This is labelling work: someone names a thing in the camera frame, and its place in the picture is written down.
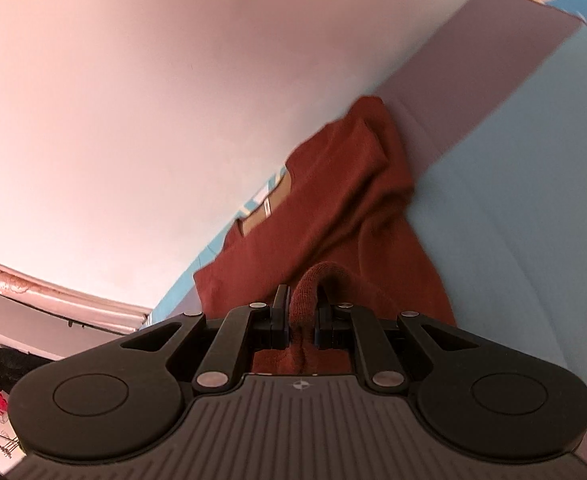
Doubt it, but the dark red knit sweater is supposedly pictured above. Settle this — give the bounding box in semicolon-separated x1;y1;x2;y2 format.
194;96;455;375

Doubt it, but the blue grey patterned bed sheet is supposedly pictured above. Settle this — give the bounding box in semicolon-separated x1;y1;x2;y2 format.
161;0;587;462

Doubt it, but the black cloth on rack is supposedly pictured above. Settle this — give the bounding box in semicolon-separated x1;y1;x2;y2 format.
0;347;51;393

